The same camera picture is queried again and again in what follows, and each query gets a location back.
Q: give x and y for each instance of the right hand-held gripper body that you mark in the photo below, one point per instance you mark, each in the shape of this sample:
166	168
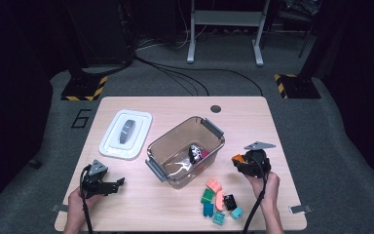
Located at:
256	164

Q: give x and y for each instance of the light cyan building block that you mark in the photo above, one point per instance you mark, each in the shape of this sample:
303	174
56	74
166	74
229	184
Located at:
236	213

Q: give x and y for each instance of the teal square building block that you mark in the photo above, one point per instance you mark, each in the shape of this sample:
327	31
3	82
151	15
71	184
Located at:
218	218

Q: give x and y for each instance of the dark cabinet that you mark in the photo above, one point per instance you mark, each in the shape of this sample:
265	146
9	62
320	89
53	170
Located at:
104	29

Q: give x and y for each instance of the red building block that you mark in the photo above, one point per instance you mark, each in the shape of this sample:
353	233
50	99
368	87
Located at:
199	167

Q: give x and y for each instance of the orange building block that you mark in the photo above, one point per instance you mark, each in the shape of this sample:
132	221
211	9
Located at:
238	158

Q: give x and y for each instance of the person's right hand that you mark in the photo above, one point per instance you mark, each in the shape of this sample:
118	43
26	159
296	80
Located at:
266	190

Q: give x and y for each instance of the green building block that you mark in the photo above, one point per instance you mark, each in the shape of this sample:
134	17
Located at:
207	196

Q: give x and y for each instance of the yellow-black striped base plate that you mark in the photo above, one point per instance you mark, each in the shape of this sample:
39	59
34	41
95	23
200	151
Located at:
82	87
300	87

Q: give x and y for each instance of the pink arch building block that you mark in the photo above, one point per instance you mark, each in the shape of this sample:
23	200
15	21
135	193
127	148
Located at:
219	201

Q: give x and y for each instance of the salmon building brick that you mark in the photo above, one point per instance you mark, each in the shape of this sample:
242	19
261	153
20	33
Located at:
214	185

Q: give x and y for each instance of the black stand post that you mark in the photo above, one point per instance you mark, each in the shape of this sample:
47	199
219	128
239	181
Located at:
318	42
74	48

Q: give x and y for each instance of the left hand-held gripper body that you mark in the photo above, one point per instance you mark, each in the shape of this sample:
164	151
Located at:
94	187

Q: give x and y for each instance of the person's left hand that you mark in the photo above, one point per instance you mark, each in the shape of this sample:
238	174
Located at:
78	203

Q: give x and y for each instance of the white metal stand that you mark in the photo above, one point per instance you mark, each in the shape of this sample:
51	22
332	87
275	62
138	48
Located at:
227	18

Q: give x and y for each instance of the dark cluttered metal stand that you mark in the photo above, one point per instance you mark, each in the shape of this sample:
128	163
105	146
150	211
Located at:
300	13

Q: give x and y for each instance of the blue building block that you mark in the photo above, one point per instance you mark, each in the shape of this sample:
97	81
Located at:
208	210

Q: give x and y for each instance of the small black floor object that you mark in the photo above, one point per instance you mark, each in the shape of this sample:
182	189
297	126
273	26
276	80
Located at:
35	163

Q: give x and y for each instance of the black building block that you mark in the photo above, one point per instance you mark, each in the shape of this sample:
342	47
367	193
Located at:
230	202

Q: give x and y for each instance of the magenta building block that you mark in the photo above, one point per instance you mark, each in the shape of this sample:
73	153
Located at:
205	154

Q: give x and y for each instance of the brown translucent storage box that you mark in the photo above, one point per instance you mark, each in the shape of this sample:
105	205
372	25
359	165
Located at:
172	152

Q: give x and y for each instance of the white toy car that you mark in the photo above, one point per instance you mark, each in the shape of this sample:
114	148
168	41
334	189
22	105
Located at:
194	153

